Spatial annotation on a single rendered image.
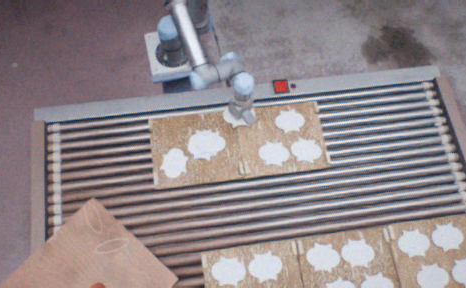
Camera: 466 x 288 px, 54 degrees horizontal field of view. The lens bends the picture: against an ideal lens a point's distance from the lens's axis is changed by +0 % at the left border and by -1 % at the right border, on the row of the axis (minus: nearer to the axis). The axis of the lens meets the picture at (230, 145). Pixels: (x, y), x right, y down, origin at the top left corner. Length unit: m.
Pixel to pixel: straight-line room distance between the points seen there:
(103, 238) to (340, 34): 2.53
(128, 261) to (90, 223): 0.23
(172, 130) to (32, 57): 1.76
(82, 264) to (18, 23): 2.37
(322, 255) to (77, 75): 2.24
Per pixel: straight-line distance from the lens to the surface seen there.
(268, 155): 2.17
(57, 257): 2.02
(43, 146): 2.28
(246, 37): 3.63
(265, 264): 2.04
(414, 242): 2.24
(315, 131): 2.27
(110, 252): 1.97
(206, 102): 2.29
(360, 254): 2.14
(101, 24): 3.75
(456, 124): 2.53
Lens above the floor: 2.95
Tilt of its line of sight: 68 degrees down
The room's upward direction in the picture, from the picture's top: 8 degrees clockwise
